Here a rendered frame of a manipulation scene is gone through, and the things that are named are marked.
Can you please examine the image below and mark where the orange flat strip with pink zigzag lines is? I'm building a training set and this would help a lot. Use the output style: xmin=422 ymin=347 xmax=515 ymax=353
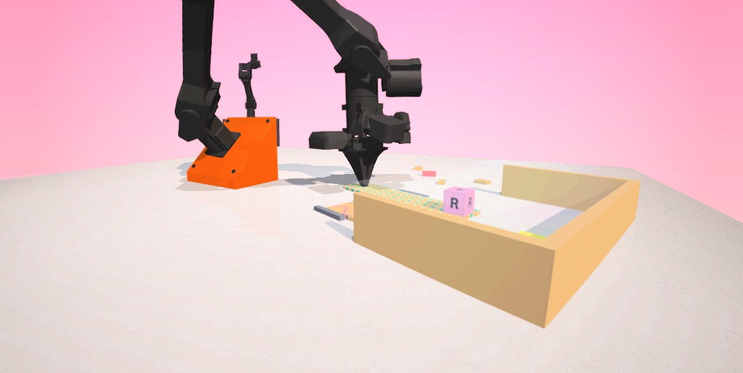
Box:
xmin=326 ymin=202 xmax=354 ymax=222

